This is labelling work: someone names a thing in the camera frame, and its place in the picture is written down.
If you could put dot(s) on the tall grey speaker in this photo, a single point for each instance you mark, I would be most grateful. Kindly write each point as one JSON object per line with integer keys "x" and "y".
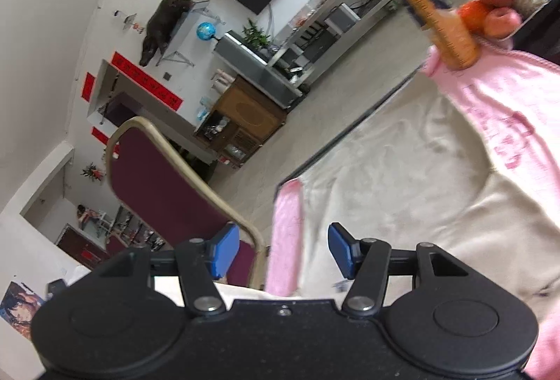
{"x": 258, "y": 69}

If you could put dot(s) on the blue tissue packet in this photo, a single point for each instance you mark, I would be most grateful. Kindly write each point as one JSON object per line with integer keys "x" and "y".
{"x": 204, "y": 108}

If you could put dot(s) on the blue globe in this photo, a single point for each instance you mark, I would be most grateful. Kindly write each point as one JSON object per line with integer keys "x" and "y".
{"x": 206, "y": 31}

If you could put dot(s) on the wooden cabinet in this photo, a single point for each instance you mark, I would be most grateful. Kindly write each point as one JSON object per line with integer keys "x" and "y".
{"x": 245, "y": 113}

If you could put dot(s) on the maroon chair with gold frame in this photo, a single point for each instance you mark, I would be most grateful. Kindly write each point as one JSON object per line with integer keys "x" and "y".
{"x": 153, "y": 179}

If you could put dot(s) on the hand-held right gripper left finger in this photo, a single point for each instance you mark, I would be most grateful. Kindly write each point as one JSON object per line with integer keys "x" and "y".
{"x": 225, "y": 251}

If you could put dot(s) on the person's right forearm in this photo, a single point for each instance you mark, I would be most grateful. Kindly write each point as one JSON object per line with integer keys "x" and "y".
{"x": 544, "y": 345}

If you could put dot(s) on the silver subwoofer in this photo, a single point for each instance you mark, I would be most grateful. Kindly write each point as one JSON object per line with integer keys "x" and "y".
{"x": 341, "y": 19}

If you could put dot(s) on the pink printed towel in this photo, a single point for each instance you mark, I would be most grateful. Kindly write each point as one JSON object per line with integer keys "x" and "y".
{"x": 503, "y": 91}

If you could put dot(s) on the beige shorts with dark trim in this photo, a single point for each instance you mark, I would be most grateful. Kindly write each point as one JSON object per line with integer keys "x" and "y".
{"x": 393, "y": 187}

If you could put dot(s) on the white kettle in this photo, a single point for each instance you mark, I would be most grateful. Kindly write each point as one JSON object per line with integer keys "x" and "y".
{"x": 222, "y": 82}

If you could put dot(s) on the long red couplet banner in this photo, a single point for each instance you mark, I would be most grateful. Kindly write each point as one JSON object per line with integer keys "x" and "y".
{"x": 105, "y": 141}
{"x": 146, "y": 81}

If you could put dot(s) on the red wall ornament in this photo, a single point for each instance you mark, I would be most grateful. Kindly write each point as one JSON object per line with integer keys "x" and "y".
{"x": 92, "y": 172}

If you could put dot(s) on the green potted plant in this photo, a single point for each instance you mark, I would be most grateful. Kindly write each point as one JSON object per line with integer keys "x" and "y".
{"x": 256, "y": 35}

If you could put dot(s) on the small tangerine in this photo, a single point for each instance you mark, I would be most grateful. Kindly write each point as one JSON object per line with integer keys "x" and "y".
{"x": 473, "y": 16}

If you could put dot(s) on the pink apple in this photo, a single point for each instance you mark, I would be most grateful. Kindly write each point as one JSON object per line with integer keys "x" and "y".
{"x": 503, "y": 23}

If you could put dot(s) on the dark carved root sculpture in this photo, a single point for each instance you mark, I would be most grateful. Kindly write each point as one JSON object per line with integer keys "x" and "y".
{"x": 162, "y": 23}

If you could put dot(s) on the short red banner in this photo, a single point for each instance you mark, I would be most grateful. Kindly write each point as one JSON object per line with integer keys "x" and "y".
{"x": 89, "y": 87}

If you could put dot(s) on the wall poster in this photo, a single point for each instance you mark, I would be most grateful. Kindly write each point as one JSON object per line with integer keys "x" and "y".
{"x": 19, "y": 310}

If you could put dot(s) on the wall shelf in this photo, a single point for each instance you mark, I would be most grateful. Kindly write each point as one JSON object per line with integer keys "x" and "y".
{"x": 183, "y": 30}

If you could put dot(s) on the metal fruit tray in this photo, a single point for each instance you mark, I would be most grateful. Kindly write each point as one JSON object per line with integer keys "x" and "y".
{"x": 536, "y": 19}

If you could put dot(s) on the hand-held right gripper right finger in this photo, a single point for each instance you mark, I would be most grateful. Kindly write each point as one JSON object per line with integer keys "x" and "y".
{"x": 341, "y": 251}

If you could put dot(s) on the silver television stand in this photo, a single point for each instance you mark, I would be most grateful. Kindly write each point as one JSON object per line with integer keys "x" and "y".
{"x": 315, "y": 39}

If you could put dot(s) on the orange juice bottle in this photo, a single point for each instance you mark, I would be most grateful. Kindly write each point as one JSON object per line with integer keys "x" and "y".
{"x": 437, "y": 17}

